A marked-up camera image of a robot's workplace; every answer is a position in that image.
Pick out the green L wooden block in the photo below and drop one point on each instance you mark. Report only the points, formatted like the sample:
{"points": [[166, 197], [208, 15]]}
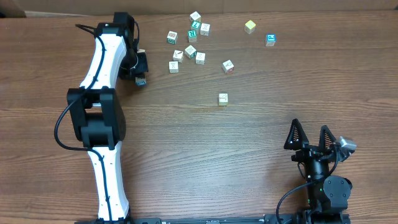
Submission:
{"points": [[195, 26]]}

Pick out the red Q wooden block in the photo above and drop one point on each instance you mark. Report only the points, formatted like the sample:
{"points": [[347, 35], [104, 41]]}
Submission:
{"points": [[228, 66]]}

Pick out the wooden block red picture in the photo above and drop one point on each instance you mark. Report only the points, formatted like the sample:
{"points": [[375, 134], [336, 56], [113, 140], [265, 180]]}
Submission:
{"points": [[178, 56]]}

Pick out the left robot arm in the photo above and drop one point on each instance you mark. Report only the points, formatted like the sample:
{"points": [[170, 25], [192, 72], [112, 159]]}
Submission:
{"points": [[97, 116]]}

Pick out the blue-sided wooden block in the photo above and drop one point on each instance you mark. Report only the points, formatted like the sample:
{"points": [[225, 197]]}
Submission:
{"points": [[205, 29]]}

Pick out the green R wooden block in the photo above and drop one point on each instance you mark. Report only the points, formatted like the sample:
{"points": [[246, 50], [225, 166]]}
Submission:
{"points": [[192, 36]]}

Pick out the green-sided tilted wooden block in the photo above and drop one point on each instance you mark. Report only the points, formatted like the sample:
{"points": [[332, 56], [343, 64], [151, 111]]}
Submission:
{"points": [[190, 52]]}

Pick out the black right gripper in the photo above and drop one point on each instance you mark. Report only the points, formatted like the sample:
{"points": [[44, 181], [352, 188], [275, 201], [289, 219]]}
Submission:
{"points": [[310, 151]]}

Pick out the brown cardboard backdrop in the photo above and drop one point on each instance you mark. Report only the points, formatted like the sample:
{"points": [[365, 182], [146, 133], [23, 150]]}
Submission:
{"points": [[18, 8]]}

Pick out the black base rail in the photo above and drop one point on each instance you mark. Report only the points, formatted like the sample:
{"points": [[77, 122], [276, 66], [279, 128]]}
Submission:
{"points": [[266, 219]]}

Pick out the blue-edged wooden block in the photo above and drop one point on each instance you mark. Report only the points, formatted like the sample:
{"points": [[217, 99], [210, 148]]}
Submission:
{"points": [[140, 81]]}

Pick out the plain wooden block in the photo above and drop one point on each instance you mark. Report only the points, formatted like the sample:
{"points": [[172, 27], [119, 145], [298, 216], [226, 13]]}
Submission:
{"points": [[173, 67]]}

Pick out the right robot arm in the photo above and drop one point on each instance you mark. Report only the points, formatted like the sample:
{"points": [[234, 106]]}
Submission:
{"points": [[327, 194]]}

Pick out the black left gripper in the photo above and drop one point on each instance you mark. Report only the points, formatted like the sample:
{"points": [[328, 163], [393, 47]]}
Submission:
{"points": [[139, 71]]}

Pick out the yellow top wooden block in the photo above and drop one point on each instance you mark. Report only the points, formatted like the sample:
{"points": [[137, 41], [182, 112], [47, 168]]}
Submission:
{"points": [[249, 27]]}

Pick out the yellow-edged wooden block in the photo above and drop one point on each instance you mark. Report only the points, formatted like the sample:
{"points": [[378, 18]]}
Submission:
{"points": [[223, 99]]}

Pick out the top wooden letter block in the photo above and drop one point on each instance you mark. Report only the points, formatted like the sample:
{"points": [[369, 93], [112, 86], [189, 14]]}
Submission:
{"points": [[195, 16]]}

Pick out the blue P wooden block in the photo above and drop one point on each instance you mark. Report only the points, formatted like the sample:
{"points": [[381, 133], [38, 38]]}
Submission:
{"points": [[270, 40]]}

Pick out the green B wooden block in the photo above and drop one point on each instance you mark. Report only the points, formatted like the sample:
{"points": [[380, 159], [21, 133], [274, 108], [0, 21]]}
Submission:
{"points": [[172, 37]]}

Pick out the yellow-sided wooden block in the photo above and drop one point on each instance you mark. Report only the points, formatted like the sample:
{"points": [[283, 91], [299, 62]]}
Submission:
{"points": [[200, 58]]}

